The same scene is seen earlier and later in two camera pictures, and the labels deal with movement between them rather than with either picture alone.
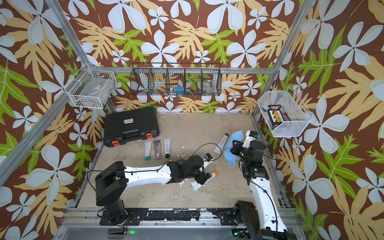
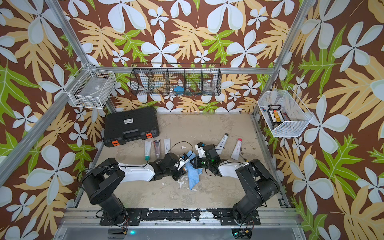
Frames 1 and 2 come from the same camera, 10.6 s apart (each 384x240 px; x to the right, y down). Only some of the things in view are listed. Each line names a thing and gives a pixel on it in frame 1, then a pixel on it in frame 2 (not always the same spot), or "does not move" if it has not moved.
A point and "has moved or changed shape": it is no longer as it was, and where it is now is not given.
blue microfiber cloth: [230, 157] has moved or changed shape
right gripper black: [236, 148] -> [196, 164]
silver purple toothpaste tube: [157, 143] does not move
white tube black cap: [167, 142] does not move
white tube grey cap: [219, 148] does not move
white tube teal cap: [147, 150] does not move
